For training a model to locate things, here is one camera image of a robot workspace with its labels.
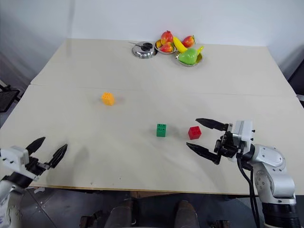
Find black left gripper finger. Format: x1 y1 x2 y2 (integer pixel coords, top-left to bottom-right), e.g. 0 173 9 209
26 136 46 158
48 143 68 169

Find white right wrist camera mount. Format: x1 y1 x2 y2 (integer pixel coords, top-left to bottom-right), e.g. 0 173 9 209
231 120 256 162

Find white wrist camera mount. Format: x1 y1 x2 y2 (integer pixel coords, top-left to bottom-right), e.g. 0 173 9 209
231 120 256 162
0 145 30 178

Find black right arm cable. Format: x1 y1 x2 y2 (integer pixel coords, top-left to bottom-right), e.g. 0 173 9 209
236 157 261 228

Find dark furniture beside table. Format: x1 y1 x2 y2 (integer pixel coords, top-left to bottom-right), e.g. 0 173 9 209
287 63 304 102

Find red studded cube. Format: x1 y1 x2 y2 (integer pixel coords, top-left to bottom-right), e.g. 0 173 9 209
188 125 202 140

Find dark rounded shape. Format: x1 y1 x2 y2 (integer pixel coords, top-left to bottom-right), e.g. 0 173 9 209
174 199 200 228
104 199 134 228

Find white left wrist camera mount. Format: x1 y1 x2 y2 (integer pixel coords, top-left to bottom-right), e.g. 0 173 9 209
0 145 30 178

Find red yellow toy apple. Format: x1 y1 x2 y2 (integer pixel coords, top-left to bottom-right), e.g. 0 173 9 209
159 41 174 53

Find green toy bell pepper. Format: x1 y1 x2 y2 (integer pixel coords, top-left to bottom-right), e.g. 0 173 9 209
178 47 199 65

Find steel bowl with fruits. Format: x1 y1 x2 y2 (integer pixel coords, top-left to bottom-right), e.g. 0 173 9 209
154 39 179 56

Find black handled scissors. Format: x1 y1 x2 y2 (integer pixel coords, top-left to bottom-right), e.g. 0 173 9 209
128 41 153 52

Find green studded cube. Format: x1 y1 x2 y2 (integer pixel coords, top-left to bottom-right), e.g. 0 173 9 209
156 123 167 138

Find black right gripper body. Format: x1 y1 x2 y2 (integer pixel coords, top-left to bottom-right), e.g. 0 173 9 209
213 123 239 165

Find orange studded cube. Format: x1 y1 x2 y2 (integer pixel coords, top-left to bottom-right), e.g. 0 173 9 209
101 92 115 106

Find red toy apple green stem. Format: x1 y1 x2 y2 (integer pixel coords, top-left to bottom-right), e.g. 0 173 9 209
182 35 196 48

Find steel bowl with green pepper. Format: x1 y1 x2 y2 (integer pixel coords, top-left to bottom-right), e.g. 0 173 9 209
175 51 204 67

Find steel lid with black knob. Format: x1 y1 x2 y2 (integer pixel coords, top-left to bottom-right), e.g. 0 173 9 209
132 41 158 59

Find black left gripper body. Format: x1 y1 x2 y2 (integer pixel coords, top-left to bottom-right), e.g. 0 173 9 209
25 156 51 178

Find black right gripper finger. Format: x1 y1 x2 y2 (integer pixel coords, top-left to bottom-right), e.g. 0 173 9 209
195 118 226 131
185 142 219 165

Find red yellow toy peach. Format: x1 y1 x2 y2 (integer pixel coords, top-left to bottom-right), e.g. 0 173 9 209
161 30 175 45

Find black stand beside table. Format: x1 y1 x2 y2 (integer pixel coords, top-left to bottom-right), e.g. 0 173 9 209
0 80 21 113

